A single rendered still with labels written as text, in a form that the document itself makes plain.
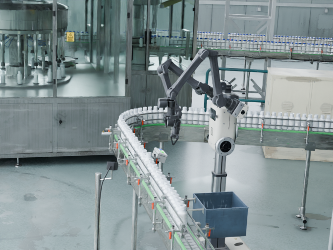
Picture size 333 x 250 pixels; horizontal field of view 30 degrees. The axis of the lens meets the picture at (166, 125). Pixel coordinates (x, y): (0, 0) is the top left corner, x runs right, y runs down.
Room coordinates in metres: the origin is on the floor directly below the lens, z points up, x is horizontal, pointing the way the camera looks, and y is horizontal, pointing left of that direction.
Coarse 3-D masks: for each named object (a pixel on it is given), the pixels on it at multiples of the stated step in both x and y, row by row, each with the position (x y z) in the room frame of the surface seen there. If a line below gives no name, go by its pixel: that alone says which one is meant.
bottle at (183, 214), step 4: (180, 204) 3.50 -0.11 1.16; (184, 204) 3.50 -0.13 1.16; (180, 208) 3.48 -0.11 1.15; (184, 208) 3.47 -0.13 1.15; (180, 212) 3.47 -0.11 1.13; (184, 212) 3.47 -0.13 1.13; (180, 216) 3.46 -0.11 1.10; (184, 216) 3.46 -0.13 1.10; (184, 220) 3.46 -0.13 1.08; (180, 228) 3.46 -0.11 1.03; (184, 228) 3.46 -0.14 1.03
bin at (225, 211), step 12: (204, 192) 4.29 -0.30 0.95; (216, 192) 4.31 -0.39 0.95; (228, 192) 4.33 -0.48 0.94; (204, 204) 4.28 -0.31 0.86; (216, 204) 4.31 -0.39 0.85; (228, 204) 4.33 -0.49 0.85; (240, 204) 4.18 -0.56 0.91; (192, 216) 4.26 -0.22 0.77; (204, 216) 4.00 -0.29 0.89; (216, 216) 3.99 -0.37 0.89; (228, 216) 4.01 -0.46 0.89; (240, 216) 4.03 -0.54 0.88; (216, 228) 3.99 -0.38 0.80; (228, 228) 4.01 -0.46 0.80; (240, 228) 4.04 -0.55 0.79
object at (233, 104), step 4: (228, 100) 4.55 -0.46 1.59; (232, 100) 4.56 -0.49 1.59; (236, 100) 4.58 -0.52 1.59; (228, 104) 4.54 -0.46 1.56; (232, 104) 4.54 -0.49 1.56; (236, 104) 4.55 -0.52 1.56; (228, 108) 4.55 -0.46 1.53; (232, 108) 4.54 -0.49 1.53; (228, 112) 4.58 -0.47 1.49; (232, 112) 4.54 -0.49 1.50
